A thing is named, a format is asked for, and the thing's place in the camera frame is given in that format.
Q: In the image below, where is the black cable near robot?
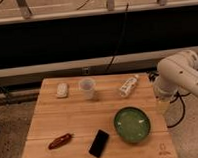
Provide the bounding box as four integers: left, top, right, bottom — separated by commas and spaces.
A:
147, 70, 193, 130

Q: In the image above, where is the white plastic bottle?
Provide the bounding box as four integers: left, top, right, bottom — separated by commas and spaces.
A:
119, 75, 139, 97

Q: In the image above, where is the wall power outlet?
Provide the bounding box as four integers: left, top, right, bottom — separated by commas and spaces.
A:
83, 67, 90, 75

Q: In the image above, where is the green bowl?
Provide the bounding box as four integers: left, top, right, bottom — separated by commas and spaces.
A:
114, 107, 151, 144

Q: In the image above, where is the black hanging cable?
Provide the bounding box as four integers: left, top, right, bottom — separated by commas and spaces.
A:
100, 2, 133, 74

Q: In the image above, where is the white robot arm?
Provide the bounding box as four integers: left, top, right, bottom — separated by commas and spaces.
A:
153, 50, 198, 114

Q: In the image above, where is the black smartphone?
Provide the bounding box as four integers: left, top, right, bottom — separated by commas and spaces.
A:
89, 129, 110, 158

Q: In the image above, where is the clear plastic cup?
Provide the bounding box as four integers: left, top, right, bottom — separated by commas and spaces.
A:
79, 77, 96, 100

